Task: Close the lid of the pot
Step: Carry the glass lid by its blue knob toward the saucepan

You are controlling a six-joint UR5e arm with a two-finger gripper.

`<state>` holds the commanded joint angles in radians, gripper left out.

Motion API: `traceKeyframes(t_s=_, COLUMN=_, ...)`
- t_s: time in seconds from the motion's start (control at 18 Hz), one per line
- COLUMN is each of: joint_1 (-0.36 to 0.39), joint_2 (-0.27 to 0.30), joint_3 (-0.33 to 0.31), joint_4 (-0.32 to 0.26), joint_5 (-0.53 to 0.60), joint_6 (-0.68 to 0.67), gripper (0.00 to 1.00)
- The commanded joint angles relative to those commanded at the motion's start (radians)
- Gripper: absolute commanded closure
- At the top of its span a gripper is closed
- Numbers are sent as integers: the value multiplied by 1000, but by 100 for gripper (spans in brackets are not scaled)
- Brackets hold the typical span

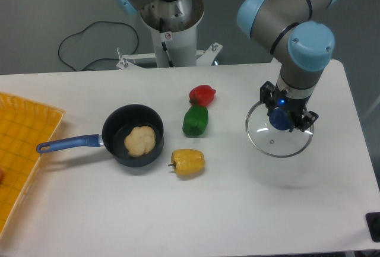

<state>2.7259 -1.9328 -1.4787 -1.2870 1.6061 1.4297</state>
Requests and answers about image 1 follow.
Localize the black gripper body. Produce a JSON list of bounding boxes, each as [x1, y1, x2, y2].
[[267, 82, 311, 124]]

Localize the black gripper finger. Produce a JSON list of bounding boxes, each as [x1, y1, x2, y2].
[[289, 110, 319, 132], [260, 81, 275, 112]]

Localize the glass pot lid blue knob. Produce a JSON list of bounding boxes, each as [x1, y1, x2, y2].
[[245, 101, 314, 158]]

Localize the red bell pepper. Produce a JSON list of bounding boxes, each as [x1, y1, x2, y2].
[[189, 85, 216, 107]]

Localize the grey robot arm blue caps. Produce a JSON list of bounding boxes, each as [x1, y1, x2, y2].
[[115, 0, 336, 131]]

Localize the green bell pepper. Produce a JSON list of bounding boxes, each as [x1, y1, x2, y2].
[[182, 105, 208, 137]]

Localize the yellow bell pepper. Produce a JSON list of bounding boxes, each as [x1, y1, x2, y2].
[[168, 149, 205, 176]]

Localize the black device at table edge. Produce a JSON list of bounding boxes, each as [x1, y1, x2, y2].
[[365, 212, 380, 242]]

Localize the beige cauliflower toy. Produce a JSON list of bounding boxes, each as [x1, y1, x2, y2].
[[124, 126, 156, 157]]

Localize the yellow woven basket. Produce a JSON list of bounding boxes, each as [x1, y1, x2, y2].
[[1, 92, 65, 234]]

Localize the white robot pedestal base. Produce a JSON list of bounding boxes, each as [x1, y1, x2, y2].
[[115, 0, 222, 69]]

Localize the dark pot with blue handle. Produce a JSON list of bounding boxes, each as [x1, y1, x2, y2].
[[36, 104, 164, 167]]

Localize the black cable on floor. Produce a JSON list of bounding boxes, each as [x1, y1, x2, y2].
[[58, 20, 140, 72]]

